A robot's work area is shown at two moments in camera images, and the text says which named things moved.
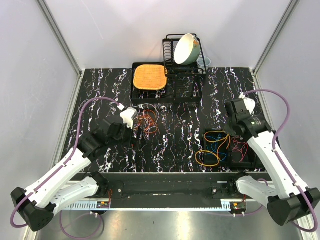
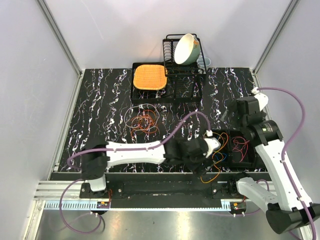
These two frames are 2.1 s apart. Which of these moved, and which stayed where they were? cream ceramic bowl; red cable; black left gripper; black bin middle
Moved: black left gripper
Stayed: black bin middle; cream ceramic bowl; red cable
